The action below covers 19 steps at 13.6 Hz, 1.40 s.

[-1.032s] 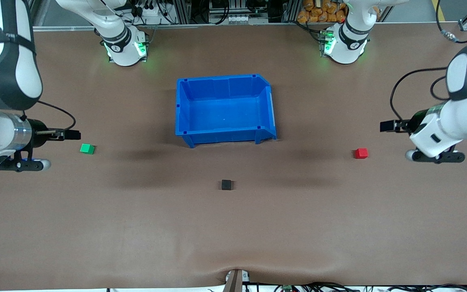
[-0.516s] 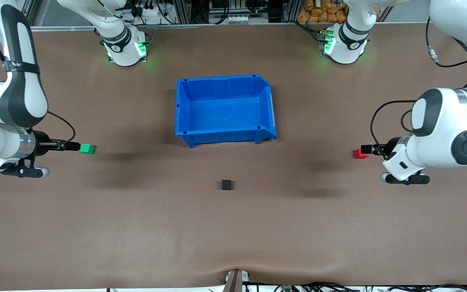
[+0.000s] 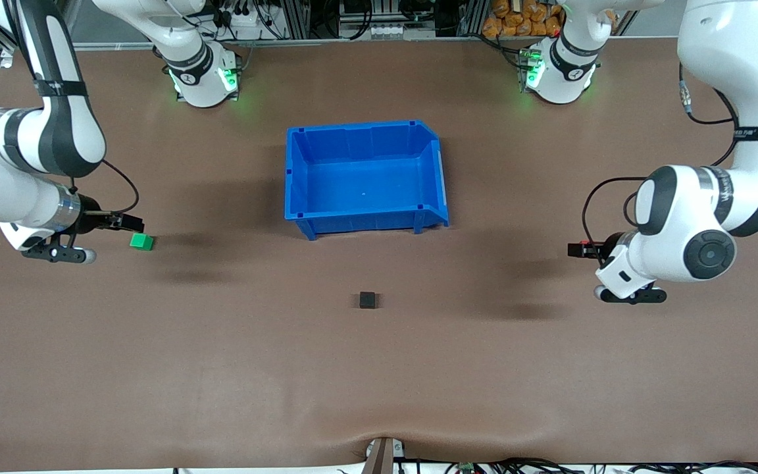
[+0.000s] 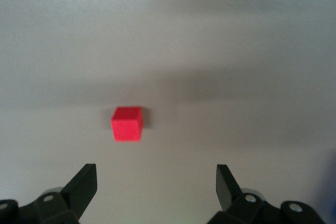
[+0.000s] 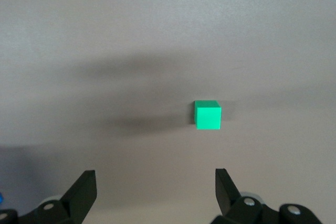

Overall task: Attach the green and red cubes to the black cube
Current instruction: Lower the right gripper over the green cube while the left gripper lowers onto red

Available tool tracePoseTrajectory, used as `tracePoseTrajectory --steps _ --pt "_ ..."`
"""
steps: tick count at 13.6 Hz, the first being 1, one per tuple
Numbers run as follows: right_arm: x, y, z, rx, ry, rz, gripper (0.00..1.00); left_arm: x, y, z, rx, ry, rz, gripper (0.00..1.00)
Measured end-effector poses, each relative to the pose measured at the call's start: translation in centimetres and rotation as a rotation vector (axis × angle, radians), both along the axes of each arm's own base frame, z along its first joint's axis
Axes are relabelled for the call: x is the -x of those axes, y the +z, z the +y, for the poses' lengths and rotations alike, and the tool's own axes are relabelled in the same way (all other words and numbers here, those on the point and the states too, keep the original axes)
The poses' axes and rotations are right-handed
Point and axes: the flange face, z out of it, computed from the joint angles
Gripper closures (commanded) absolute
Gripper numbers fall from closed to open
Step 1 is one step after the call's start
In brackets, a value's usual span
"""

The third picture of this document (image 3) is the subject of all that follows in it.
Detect blue plastic storage bin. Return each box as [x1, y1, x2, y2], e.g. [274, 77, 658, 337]
[284, 120, 450, 241]

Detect white power strip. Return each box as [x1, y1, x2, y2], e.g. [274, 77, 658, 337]
[221, 7, 268, 40]

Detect orange netted items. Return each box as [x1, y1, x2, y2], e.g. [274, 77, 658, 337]
[482, 0, 565, 38]

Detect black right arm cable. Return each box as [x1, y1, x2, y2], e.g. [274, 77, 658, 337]
[98, 158, 140, 215]

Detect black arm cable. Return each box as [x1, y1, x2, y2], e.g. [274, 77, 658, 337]
[581, 63, 758, 267]
[98, 158, 140, 215]

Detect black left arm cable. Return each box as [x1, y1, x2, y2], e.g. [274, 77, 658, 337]
[581, 63, 758, 267]

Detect black cable bundle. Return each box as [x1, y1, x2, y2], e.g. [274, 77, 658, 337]
[445, 458, 758, 474]

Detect metal table edge bracket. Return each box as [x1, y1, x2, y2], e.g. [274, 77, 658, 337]
[365, 436, 407, 474]

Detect aluminium table frame rail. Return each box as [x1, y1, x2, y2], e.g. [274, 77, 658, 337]
[0, 38, 531, 52]

